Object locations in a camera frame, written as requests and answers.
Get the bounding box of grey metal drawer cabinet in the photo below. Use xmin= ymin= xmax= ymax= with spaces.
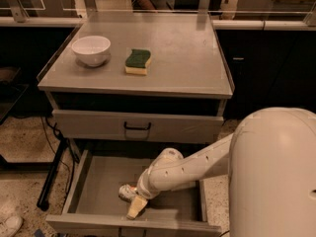
xmin=39 ymin=12 xmax=233 ymax=237

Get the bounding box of black table leg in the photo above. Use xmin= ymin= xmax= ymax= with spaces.
xmin=37 ymin=138 xmax=67 ymax=211

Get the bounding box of green yellow sponge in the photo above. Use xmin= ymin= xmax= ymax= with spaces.
xmin=125 ymin=48 xmax=151 ymax=75

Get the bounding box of white horizontal rail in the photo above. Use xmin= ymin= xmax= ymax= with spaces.
xmin=213 ymin=20 xmax=316 ymax=31

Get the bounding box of closed upper drawer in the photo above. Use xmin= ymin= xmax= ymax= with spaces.
xmin=52 ymin=110 xmax=223 ymax=144

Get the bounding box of white sneaker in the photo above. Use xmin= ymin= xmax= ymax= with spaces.
xmin=0 ymin=215 xmax=23 ymax=237

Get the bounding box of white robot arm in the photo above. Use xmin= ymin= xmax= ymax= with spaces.
xmin=127 ymin=108 xmax=316 ymax=237

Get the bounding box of white ceramic bowl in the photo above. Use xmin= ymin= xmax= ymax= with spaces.
xmin=71 ymin=36 xmax=111 ymax=67

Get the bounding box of crushed 7up can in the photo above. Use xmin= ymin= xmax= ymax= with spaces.
xmin=118 ymin=184 xmax=137 ymax=202

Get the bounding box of open middle drawer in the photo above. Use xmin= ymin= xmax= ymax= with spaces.
xmin=46 ymin=151 xmax=221 ymax=237

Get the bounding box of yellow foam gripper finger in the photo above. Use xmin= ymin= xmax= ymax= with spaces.
xmin=126 ymin=196 xmax=148 ymax=219

